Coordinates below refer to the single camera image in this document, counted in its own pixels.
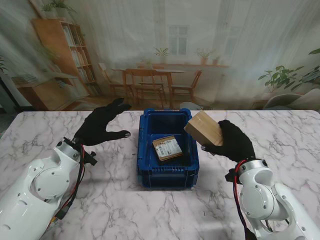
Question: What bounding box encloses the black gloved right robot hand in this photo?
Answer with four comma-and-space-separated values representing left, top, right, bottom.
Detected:
201, 119, 256, 165

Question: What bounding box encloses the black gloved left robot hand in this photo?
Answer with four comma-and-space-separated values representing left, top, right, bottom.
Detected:
73, 97, 132, 147

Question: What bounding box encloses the plain brown cardboard package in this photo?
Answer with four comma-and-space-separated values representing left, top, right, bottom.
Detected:
183, 110, 224, 147

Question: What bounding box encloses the cardboard package with white label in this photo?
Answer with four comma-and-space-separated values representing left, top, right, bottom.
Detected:
151, 135, 185, 162

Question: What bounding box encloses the blue plastic turnover box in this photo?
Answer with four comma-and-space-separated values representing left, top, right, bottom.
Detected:
136, 108, 200, 191

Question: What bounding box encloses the printed room scene backdrop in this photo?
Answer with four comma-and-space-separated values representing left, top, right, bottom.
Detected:
0, 0, 320, 112

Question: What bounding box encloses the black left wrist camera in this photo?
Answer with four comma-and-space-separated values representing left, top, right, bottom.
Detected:
83, 151, 98, 166

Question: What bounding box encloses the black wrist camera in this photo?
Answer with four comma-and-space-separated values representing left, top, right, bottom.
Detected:
83, 151, 98, 166
224, 168, 241, 184

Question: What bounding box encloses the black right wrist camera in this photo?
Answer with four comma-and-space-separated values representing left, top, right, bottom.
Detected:
224, 168, 241, 184

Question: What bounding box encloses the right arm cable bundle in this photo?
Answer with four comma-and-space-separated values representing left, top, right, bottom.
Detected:
231, 161, 256, 240

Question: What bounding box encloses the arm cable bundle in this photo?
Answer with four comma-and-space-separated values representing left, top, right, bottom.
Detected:
47, 143, 87, 226
231, 161, 256, 240

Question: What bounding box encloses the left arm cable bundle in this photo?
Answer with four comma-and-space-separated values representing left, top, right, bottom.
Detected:
47, 143, 87, 226

